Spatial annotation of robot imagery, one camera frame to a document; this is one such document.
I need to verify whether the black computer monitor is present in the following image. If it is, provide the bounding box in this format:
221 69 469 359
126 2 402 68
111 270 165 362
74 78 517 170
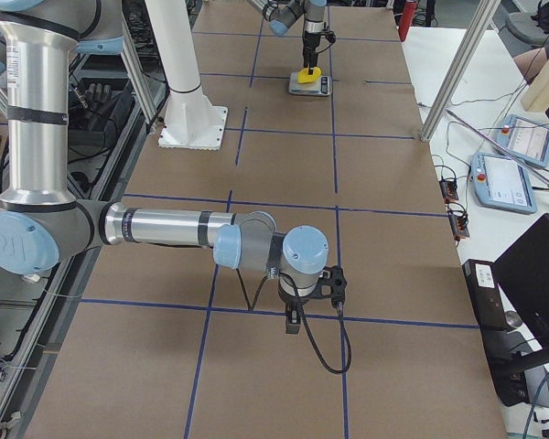
493 213 549 348

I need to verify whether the aluminium frame post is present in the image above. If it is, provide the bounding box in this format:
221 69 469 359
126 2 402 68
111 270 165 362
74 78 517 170
420 0 501 142

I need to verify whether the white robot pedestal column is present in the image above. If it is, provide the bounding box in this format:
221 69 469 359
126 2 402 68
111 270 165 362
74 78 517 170
145 0 228 150

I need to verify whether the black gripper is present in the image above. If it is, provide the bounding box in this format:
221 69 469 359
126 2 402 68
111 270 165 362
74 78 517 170
302 30 321 79
278 286 315 320

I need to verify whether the grey kitchen scale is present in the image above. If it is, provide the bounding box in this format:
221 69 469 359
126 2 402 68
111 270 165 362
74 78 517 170
288 71 332 97

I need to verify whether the teach pendant tablet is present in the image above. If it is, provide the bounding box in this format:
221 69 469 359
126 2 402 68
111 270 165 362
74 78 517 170
470 152 537 214
496 114 549 168

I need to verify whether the near teach pendant tablet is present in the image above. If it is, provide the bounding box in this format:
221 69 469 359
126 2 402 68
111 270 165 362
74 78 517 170
470 152 537 214

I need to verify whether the yellow mango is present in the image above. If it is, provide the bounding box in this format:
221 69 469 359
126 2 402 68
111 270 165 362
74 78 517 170
296 66 322 84

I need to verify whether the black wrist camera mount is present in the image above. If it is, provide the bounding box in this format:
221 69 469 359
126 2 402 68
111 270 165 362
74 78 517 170
318 265 348 316

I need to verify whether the far teach pendant tablet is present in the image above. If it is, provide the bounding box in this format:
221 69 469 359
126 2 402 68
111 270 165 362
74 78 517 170
496 114 549 168

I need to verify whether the black desktop box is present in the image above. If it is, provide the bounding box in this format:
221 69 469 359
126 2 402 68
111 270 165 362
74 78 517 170
462 259 549 408

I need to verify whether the metal rod with green tip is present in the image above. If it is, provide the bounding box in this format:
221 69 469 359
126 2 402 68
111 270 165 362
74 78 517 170
446 108 549 188

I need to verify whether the orange connector board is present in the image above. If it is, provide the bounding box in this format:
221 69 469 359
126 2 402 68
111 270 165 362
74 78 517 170
439 177 469 241

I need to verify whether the red cylinder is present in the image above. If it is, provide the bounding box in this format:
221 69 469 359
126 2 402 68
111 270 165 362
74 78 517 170
398 0 418 42

